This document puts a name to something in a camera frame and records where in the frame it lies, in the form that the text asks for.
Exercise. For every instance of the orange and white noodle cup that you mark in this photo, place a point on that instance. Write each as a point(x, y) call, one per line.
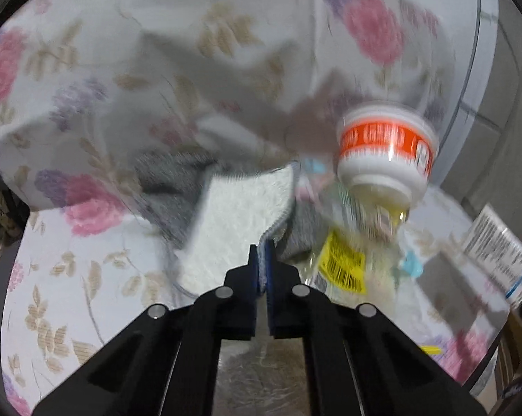
point(382, 138)

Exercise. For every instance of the white printed tube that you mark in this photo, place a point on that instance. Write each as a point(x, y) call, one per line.
point(499, 247)

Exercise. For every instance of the grey and white towel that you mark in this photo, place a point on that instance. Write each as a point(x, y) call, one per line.
point(239, 208)

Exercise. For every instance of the floral quilt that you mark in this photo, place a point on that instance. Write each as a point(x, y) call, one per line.
point(178, 52)

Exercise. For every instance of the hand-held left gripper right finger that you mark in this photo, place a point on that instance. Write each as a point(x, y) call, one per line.
point(269, 277)

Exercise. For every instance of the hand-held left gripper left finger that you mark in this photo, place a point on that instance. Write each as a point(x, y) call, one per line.
point(253, 268)

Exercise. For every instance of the clear bottle with orange cap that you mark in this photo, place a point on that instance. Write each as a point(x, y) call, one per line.
point(343, 264)

